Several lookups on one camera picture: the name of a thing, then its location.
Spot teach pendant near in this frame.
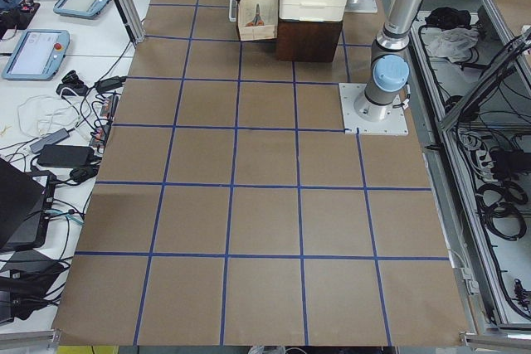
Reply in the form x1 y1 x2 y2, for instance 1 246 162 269
2 29 70 81

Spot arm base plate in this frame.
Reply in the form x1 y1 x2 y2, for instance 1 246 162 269
345 0 378 14
339 83 409 136

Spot dark wooden drawer cabinet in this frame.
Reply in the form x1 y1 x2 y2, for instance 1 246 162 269
275 19 343 63

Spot wooden drawer with white handle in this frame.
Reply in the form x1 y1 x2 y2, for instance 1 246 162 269
229 0 279 41

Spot black laptop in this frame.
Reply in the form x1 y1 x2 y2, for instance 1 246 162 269
1 160 55 252

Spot white cloth rag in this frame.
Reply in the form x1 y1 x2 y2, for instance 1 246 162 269
426 28 480 63

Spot black power adapter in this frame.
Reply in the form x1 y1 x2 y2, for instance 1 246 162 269
37 144 95 168

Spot grey orange scissors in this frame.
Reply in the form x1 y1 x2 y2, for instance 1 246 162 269
246 3 265 27

